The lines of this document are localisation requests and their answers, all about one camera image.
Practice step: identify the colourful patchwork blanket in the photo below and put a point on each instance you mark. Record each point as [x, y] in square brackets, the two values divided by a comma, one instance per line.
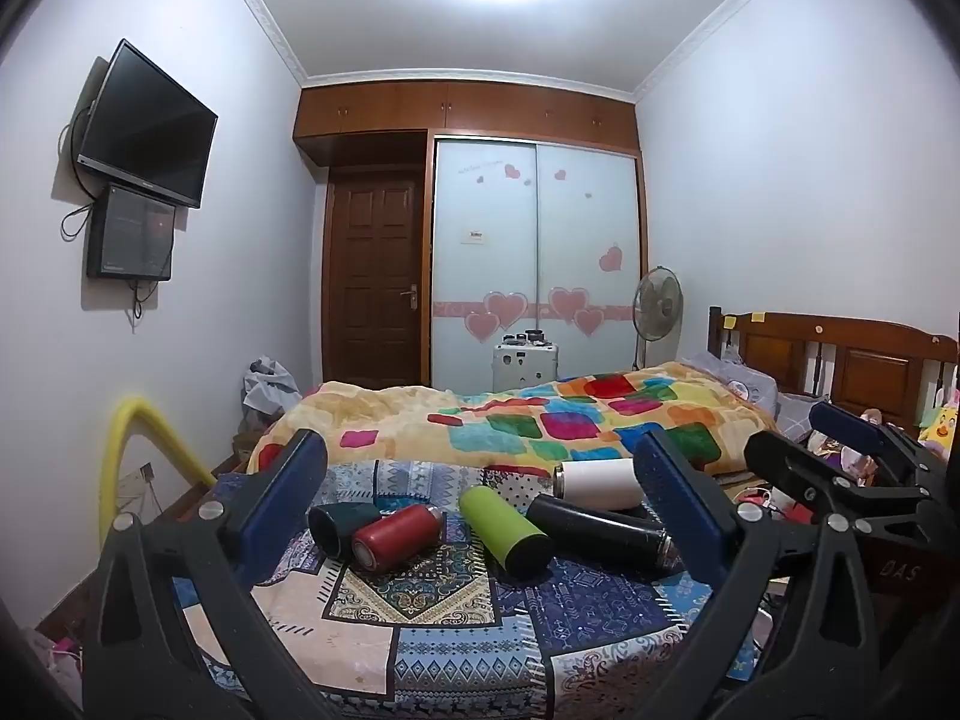
[525, 420]

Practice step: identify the wooden overhead cabinet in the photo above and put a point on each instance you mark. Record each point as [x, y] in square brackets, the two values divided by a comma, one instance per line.
[465, 109]

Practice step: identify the brown wooden door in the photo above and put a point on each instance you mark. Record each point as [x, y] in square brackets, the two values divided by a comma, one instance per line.
[373, 285]

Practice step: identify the wall socket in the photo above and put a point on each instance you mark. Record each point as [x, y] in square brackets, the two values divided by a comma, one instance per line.
[148, 472]

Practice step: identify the dark round items on appliance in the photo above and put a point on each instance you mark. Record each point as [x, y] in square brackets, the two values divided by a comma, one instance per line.
[534, 336]

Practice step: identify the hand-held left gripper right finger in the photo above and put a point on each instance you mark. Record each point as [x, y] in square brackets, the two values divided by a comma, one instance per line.
[684, 514]

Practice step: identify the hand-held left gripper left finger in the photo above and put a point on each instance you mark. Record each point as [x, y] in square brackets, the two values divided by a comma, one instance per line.
[289, 502]

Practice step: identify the small black wall monitor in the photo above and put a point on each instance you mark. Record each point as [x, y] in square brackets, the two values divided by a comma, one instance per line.
[133, 232]

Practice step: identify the white box appliance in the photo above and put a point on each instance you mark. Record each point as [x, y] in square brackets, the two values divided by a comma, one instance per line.
[525, 369]

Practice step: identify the dark green cup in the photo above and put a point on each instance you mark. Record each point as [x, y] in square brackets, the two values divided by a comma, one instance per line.
[330, 529]

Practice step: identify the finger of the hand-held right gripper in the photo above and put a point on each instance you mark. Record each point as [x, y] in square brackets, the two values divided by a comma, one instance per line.
[847, 421]
[806, 474]

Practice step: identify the wall-mounted black television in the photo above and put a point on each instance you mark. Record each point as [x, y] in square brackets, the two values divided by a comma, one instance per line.
[146, 124]

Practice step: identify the standing fan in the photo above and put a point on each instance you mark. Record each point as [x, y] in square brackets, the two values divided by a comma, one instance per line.
[658, 300]

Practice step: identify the yellow foam tube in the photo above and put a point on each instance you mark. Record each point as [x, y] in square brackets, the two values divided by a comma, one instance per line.
[139, 416]

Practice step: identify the wooden bed headboard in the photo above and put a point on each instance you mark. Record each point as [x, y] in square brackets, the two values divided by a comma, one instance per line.
[847, 360]

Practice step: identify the black bottle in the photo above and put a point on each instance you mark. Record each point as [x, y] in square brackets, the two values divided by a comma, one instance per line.
[592, 529]

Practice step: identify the blue patterned bed sheet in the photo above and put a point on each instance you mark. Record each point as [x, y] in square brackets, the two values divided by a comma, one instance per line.
[465, 637]

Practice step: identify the red bottle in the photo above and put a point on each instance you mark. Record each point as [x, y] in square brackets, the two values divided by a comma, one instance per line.
[394, 534]

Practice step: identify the frosted sliding wardrobe with hearts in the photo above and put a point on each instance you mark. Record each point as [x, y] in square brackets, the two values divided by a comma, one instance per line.
[536, 255]

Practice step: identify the grey printed pillow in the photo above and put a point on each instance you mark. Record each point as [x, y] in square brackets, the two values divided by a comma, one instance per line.
[739, 386]

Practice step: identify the grey clothes pile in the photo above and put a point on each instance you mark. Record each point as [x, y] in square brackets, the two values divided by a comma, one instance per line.
[268, 386]

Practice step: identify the lime green cup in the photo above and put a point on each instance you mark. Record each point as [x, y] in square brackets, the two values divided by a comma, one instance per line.
[502, 529]

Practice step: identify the yellow plush toy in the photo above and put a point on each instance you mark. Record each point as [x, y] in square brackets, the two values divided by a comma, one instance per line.
[941, 424]

